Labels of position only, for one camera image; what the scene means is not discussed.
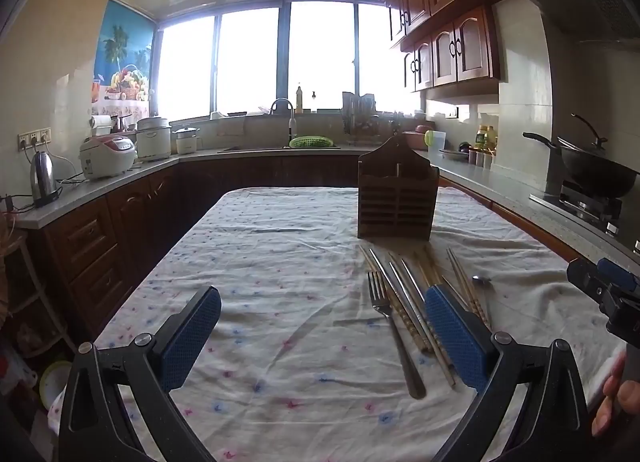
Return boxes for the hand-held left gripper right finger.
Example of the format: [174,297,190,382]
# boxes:
[424,284,591,462]

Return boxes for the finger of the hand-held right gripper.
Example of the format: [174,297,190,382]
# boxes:
[567,258,625,315]
[596,257,640,293]

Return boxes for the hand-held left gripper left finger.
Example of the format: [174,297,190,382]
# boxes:
[57,285,222,462]

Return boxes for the steel spoon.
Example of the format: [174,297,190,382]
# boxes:
[471,275,495,330]

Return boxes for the metal chopstick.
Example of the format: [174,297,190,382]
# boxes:
[400,257,432,303]
[388,260,441,343]

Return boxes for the steel fork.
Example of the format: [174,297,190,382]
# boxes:
[367,271,427,400]

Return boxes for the wooden utensil holder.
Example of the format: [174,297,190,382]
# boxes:
[357,135,441,241]

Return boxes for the person's right hand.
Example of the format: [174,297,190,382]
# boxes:
[591,349,640,439]

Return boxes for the gas stove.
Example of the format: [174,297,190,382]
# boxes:
[530,181,640,255]

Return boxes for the black wok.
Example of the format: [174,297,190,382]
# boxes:
[522,114,640,199]

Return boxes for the white floral tablecloth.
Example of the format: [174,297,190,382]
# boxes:
[47,186,628,462]

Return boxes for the wooden base cabinets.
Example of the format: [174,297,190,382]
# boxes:
[27,154,583,343]

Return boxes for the grey speckled kitchen countertop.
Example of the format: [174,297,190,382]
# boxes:
[15,142,640,273]

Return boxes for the yellow green bowl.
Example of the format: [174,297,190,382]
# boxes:
[39,361,75,410]

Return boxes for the spice jars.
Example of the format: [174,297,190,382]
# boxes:
[467,147,496,170]

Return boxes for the wicker shelf rack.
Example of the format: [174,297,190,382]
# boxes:
[0,222,66,358]

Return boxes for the yellow oil bottles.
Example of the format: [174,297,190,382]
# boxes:
[475,124,500,150]

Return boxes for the small white cooker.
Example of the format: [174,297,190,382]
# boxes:
[172,127,202,155]

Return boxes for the white and red rice cooker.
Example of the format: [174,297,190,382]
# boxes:
[79,135,137,181]

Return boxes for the tall white cooker pot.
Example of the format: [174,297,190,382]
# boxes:
[135,117,173,161]

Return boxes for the steel electric kettle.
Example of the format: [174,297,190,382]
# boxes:
[30,151,63,207]

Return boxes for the green plastic basket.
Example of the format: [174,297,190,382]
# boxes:
[289,136,335,149]

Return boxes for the paper towel roll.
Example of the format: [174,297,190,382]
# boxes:
[91,114,118,137]

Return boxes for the steel kitchen faucet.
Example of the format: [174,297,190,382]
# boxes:
[270,98,298,147]

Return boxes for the dish drying rack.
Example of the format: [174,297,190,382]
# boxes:
[341,90,381,140]

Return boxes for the kitchen window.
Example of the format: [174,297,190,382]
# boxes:
[152,0,426,123]

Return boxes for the wall power sockets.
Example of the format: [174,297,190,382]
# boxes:
[18,128,53,151]

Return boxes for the tropical fruit wall poster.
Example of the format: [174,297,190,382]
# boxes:
[91,0,153,103]

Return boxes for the wooden wall cabinets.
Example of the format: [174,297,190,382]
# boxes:
[380,0,531,92]

